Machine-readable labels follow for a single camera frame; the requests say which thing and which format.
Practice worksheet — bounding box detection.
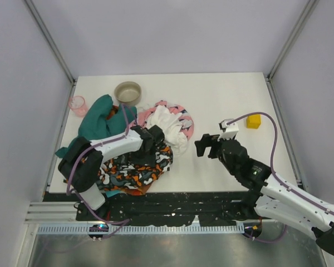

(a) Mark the camouflage orange black cloth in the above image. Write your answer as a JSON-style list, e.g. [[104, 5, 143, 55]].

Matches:
[[96, 143, 173, 196]]

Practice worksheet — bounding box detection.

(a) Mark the light blue cloth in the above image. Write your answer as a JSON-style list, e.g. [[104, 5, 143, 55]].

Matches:
[[105, 190, 123, 198]]

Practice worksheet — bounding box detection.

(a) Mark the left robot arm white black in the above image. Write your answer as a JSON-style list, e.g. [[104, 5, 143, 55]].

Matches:
[[58, 125, 173, 210]]

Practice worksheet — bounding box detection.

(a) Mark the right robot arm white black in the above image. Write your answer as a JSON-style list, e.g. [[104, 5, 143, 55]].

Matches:
[[194, 134, 334, 256]]

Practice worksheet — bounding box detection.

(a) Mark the white cloth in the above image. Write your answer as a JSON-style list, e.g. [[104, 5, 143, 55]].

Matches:
[[146, 105, 188, 157]]

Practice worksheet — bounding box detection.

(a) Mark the pink patterned cloth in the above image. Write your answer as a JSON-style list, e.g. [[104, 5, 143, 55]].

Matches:
[[137, 100, 194, 141]]

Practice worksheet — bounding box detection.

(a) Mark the orange red patterned cloth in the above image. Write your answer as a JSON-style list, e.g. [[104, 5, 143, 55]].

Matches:
[[105, 105, 119, 120]]

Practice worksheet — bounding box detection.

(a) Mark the dark teal green cloth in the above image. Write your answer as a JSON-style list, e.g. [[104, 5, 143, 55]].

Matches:
[[55, 95, 137, 159]]

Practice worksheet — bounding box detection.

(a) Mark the yellow cube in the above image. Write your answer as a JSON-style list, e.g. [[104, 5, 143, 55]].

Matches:
[[246, 114, 262, 130]]

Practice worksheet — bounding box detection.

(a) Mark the beige round bowl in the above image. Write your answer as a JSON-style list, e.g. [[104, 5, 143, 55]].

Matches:
[[114, 81, 142, 106]]

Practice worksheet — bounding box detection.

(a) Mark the pink transparent cup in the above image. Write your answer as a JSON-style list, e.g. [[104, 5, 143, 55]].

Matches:
[[68, 96, 88, 117]]

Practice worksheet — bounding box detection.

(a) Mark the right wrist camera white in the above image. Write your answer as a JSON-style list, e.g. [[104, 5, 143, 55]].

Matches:
[[218, 119, 239, 141]]

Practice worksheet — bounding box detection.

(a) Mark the black front mounting rail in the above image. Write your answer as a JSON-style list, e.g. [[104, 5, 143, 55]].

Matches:
[[74, 192, 260, 227]]

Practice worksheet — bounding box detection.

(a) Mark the white slotted cable duct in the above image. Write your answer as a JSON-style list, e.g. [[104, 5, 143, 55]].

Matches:
[[37, 223, 244, 235]]

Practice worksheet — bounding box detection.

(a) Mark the left aluminium frame post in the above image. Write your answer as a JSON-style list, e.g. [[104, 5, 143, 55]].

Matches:
[[22, 0, 76, 85]]

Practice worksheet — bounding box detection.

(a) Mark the aluminium frame post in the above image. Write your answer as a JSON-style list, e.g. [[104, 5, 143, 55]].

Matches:
[[266, 0, 320, 82], [22, 0, 76, 85]]

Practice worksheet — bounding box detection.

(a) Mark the right aluminium frame post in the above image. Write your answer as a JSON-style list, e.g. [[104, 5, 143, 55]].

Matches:
[[266, 0, 320, 82]]

